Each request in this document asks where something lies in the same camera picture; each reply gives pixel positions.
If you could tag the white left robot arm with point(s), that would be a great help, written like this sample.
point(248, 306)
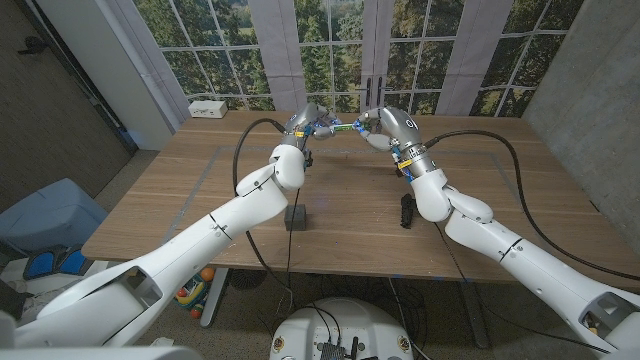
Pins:
point(210, 230)

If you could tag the black plastic toy figure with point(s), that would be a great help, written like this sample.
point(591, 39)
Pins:
point(406, 212)

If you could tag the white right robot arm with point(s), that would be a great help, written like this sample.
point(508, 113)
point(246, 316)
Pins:
point(525, 260)

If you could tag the grey-blue storage bin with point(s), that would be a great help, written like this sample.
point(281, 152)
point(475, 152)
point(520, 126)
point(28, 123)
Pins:
point(50, 215)

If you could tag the blue black foot pedal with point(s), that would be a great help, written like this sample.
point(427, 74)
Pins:
point(42, 264)

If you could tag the white green dry-erase marker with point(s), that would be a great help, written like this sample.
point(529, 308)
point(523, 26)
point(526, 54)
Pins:
point(343, 127)

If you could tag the teal basket of toys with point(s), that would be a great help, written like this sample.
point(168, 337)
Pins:
point(195, 295)

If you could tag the white power strip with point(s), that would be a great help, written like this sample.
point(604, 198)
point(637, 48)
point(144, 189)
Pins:
point(207, 109)

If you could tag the white table leg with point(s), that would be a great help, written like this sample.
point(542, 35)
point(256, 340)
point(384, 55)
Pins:
point(215, 300)

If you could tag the printed window forest backdrop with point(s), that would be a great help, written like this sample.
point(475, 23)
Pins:
point(325, 50)

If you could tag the round black floor fan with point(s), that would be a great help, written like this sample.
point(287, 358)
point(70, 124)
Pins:
point(247, 279)

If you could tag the dark grey cube block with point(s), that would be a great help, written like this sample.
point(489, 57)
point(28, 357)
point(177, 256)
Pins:
point(294, 220)

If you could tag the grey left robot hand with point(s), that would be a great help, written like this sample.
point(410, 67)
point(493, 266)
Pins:
point(307, 120)

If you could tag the white robot torso base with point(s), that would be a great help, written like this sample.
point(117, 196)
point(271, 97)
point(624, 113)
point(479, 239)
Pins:
point(345, 325)

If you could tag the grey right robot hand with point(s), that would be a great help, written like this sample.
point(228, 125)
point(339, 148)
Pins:
point(395, 127)

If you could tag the beige white sneaker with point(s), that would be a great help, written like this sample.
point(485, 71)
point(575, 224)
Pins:
point(40, 300)

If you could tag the grey table leg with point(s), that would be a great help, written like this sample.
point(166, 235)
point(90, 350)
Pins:
point(475, 315)

